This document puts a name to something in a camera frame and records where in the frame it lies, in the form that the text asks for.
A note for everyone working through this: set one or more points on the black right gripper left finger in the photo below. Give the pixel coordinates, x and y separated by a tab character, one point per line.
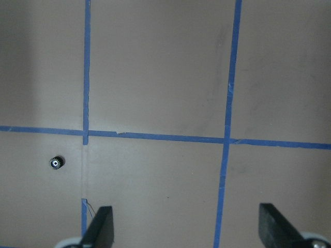
100	232

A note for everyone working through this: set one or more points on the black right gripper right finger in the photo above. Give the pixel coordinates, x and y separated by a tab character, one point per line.
275	231

